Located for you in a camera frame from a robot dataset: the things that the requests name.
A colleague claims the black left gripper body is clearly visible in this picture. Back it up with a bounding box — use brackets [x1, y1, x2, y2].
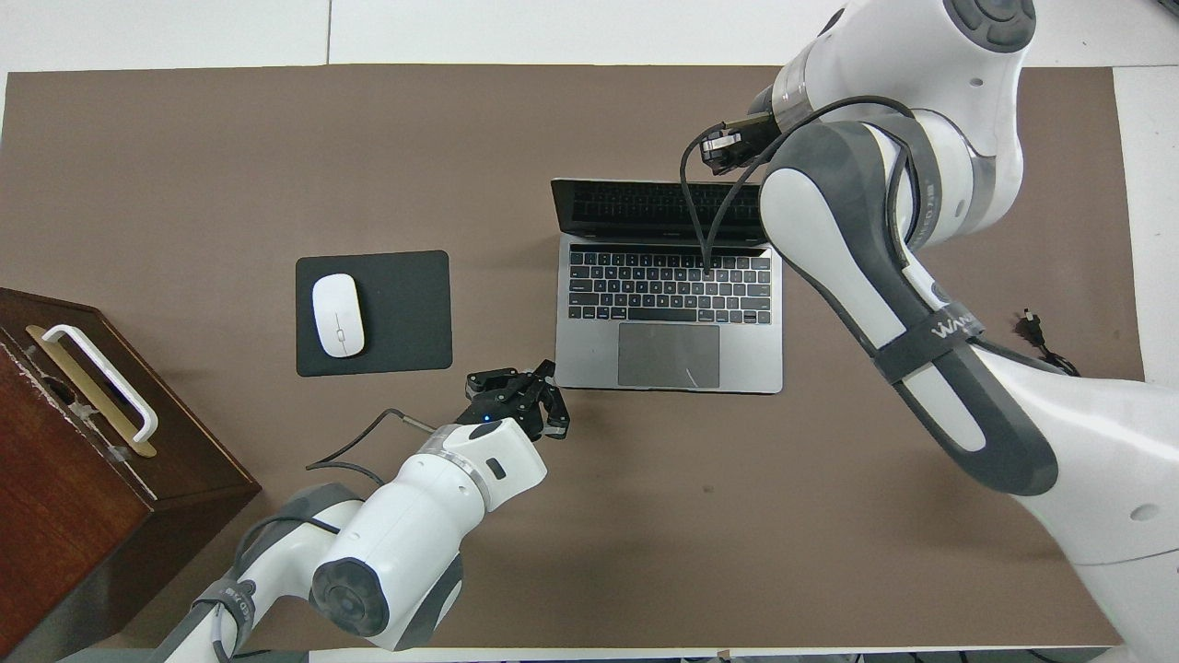
[459, 382, 552, 434]

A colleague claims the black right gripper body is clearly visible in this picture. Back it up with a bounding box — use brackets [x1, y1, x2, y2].
[723, 87, 784, 153]

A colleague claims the grey aluminium laptop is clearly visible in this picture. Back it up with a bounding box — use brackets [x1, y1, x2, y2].
[550, 178, 785, 395]

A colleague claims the black mouse pad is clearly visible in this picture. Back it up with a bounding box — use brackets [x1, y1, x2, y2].
[295, 250, 454, 378]

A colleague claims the white computer mouse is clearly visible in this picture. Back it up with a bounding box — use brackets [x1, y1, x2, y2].
[311, 273, 367, 359]

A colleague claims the brown table mat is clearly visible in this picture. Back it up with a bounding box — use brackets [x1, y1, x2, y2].
[0, 63, 1146, 650]

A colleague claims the dark brown wooden box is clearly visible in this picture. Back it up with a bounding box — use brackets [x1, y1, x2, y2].
[0, 286, 263, 659]

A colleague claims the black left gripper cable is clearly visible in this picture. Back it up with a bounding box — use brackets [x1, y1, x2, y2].
[306, 408, 438, 486]

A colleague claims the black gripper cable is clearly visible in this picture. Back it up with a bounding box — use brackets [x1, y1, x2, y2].
[306, 408, 438, 486]
[680, 95, 927, 270]

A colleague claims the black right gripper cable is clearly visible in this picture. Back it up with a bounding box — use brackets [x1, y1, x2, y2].
[680, 95, 927, 270]

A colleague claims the black lamp power cable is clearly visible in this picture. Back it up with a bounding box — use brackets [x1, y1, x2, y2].
[1013, 311, 1080, 378]

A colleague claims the white box handle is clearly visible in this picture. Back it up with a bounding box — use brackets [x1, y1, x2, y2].
[41, 323, 159, 445]

